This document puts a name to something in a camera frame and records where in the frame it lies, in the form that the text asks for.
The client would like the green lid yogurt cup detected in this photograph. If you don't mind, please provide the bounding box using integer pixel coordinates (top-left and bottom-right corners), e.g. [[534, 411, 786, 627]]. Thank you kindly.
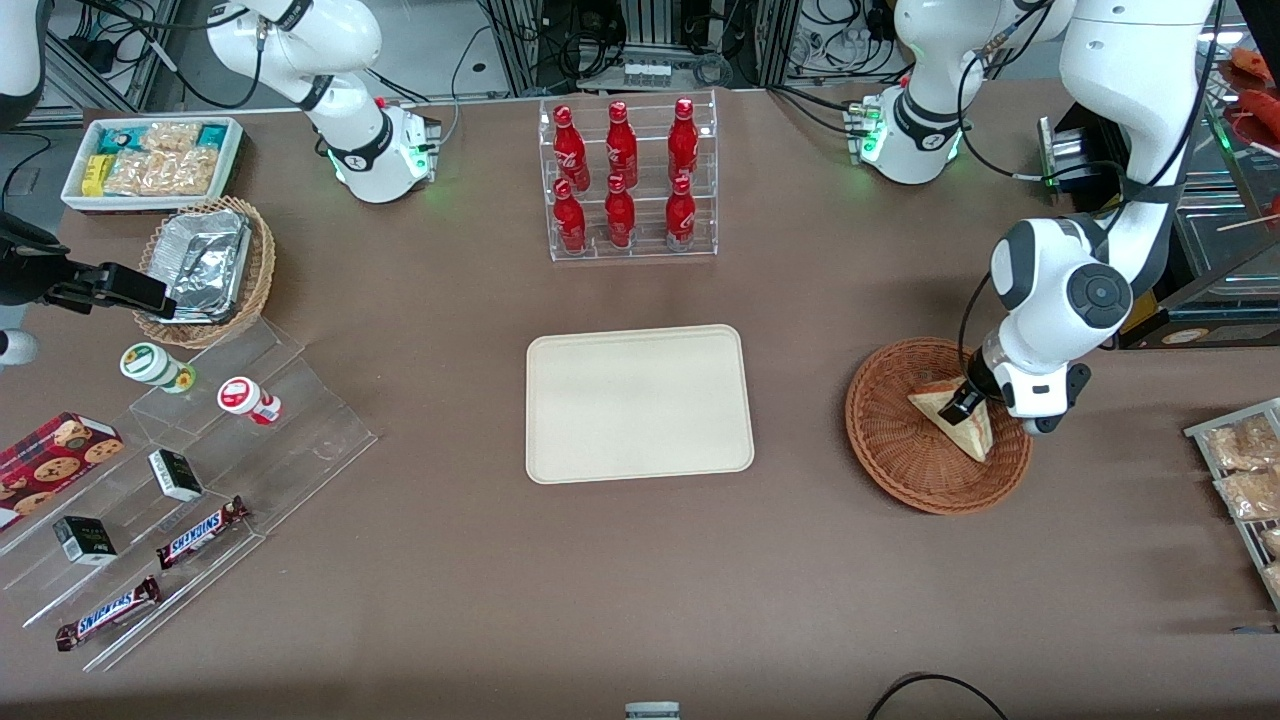
[[119, 342, 197, 394]]

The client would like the red food item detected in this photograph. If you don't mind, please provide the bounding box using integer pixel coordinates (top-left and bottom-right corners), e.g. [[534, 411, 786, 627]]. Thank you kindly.
[[1228, 45, 1280, 86], [1225, 88, 1280, 151]]

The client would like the clear cracker bag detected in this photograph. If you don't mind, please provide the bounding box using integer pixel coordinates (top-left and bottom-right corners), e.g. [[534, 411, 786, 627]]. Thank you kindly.
[[103, 148, 221, 198], [140, 121, 201, 153]]

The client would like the aluminium foil tray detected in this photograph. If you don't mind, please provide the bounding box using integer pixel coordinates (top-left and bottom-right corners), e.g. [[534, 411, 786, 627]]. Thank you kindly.
[[140, 208, 253, 326]]

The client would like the aluminium frame rack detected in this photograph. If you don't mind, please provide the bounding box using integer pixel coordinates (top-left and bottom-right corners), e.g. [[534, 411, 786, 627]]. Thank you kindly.
[[480, 0, 801, 96]]

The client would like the red chocolate chip cookie box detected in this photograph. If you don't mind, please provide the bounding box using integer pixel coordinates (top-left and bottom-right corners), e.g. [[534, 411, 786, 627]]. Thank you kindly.
[[0, 412, 125, 531]]

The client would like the red cola bottle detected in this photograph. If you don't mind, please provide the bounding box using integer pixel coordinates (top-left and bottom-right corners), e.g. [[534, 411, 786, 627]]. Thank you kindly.
[[553, 178, 589, 254], [668, 97, 700, 186], [606, 100, 639, 189], [553, 105, 592, 193], [665, 175, 697, 251], [605, 174, 637, 249]]

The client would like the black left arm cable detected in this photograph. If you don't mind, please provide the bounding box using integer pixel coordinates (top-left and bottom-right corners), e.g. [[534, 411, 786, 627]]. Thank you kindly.
[[955, 20, 1151, 386]]

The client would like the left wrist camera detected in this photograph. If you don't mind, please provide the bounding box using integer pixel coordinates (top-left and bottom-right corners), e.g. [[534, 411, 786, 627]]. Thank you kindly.
[[1022, 362, 1093, 437]]

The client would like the small black carton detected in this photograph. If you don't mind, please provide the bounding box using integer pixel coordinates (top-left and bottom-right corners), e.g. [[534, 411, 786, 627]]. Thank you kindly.
[[52, 516, 118, 566], [148, 449, 204, 502]]

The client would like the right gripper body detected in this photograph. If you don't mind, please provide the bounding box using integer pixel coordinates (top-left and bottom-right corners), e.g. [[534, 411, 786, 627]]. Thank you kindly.
[[0, 212, 76, 306]]

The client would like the black looped cable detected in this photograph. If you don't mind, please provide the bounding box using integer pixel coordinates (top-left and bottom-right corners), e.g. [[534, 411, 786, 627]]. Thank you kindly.
[[868, 673, 1011, 720]]

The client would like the triangular sandwich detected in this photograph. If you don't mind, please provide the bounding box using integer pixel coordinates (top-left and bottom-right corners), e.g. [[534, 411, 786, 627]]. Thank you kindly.
[[906, 378, 995, 464]]

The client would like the light tan wicker basket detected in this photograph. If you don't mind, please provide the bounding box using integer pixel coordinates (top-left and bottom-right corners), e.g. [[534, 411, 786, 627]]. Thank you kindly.
[[132, 195, 277, 350]]

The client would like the white rectangular snack bin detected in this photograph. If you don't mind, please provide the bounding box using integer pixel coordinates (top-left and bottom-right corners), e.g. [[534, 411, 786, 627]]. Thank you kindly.
[[62, 116, 245, 215]]

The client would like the red lid yogurt cup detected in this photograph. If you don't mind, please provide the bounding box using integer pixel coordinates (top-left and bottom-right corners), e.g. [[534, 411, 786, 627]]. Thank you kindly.
[[217, 376, 283, 426]]

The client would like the grey metal tray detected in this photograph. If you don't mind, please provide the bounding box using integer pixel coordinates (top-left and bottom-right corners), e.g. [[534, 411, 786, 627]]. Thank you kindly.
[[1183, 398, 1280, 611]]

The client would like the Snickers chocolate bar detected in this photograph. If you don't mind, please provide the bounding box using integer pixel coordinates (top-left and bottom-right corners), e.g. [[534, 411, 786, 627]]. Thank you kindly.
[[156, 495, 251, 571], [55, 575, 162, 652]]

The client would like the black display cabinet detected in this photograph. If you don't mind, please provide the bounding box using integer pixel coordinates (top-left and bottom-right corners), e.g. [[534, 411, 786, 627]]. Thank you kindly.
[[1040, 60, 1280, 351]]

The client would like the beige plastic tray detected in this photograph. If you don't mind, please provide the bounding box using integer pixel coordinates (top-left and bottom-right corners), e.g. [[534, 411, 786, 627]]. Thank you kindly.
[[525, 323, 756, 486]]

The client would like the brown round wicker basket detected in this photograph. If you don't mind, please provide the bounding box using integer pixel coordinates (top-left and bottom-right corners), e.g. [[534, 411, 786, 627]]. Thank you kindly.
[[845, 337, 1034, 517]]

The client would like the clear acrylic stepped stand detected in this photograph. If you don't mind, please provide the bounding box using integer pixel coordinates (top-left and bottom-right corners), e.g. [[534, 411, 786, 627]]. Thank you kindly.
[[0, 317, 379, 673]]

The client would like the clear acrylic bottle rack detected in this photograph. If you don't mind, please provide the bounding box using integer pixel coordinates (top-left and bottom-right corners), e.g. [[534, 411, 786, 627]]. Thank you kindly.
[[540, 88, 719, 263]]

